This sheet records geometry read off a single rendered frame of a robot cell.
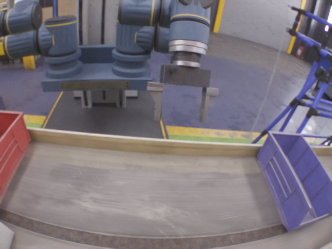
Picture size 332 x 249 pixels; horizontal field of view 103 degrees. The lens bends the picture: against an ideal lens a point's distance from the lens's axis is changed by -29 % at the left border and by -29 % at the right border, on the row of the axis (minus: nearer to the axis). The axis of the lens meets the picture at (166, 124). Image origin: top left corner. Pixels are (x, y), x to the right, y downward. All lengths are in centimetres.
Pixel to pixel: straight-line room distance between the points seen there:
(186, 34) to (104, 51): 90
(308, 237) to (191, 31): 74
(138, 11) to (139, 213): 62
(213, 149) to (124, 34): 74
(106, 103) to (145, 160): 109
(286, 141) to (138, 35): 88
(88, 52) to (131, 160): 89
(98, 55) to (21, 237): 113
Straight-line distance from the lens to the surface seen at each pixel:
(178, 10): 50
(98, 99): 165
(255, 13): 1125
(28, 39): 117
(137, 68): 110
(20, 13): 77
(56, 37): 111
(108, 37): 144
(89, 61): 135
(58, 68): 117
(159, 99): 48
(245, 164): 74
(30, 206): 61
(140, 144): 63
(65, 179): 62
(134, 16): 65
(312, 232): 76
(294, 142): 84
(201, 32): 48
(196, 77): 49
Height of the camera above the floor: 124
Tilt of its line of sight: 38 degrees down
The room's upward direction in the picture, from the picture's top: 9 degrees clockwise
